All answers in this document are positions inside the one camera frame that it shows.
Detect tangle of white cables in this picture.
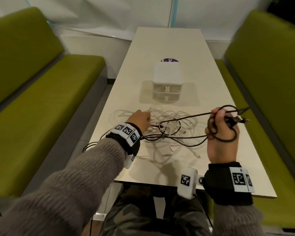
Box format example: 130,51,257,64
109,107,202,160

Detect black marker wristband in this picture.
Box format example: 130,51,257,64
203,161,255,206
106,122,143,156

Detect person's left hand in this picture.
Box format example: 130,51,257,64
126,109,152,135

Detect black right marker wristband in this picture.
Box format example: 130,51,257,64
203,161,255,206

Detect person's camouflage trousers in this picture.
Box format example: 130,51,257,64
99,185,212,236

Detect person's left forearm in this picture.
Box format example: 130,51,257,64
0,138,127,236

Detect light blue vertical strip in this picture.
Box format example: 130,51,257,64
169,0,179,28

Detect person's right forearm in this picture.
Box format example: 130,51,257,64
211,203,266,236

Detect green leafy plant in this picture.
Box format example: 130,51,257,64
266,0,295,22

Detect black cables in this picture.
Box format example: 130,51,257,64
82,105,251,153

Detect white drawer box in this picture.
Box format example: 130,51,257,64
152,62,184,102

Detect person's right hand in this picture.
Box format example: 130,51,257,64
205,107,240,165

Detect black left marker wristband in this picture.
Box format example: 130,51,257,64
106,122,143,156

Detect beige table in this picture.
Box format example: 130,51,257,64
88,27,278,199

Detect green bench sofa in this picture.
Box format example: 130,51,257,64
0,7,106,198
215,10,295,229

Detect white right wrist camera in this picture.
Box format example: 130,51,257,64
177,167,205,200

